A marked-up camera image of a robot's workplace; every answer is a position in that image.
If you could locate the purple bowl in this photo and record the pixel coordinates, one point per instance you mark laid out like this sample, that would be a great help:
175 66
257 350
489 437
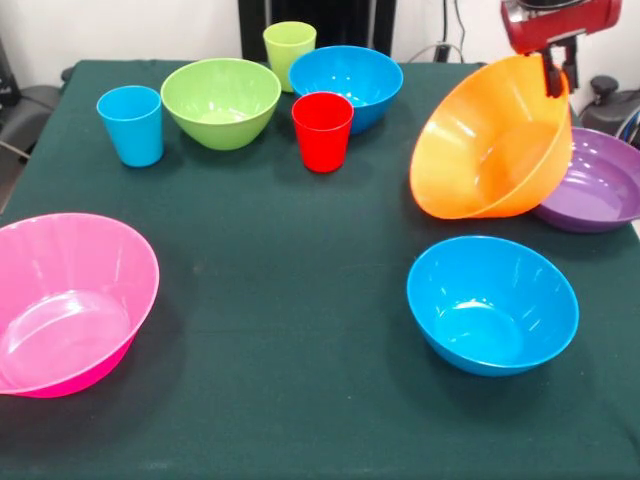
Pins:
595 195

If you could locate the dark green tablecloth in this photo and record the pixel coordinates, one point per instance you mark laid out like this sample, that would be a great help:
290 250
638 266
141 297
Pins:
275 300

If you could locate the green bowl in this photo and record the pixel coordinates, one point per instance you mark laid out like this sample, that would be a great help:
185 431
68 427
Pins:
220 110

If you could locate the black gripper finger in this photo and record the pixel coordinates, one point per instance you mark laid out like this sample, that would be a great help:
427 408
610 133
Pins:
555 80
572 67

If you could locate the blue bowl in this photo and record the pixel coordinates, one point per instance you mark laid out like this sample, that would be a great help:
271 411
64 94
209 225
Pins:
350 75
492 320

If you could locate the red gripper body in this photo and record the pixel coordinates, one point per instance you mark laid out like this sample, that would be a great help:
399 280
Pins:
565 25

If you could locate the blue cup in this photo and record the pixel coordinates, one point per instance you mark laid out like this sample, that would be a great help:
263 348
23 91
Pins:
132 135

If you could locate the red cup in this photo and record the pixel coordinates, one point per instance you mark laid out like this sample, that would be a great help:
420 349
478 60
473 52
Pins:
322 135

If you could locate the large pink bowl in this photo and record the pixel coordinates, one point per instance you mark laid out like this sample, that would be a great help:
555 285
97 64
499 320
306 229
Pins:
75 310

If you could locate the green cup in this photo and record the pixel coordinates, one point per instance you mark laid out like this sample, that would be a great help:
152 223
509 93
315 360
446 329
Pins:
287 47

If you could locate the orange bowl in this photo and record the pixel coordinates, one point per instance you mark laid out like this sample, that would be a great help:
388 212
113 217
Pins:
475 165

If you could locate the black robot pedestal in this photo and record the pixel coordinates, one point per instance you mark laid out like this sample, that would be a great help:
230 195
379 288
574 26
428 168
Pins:
345 22

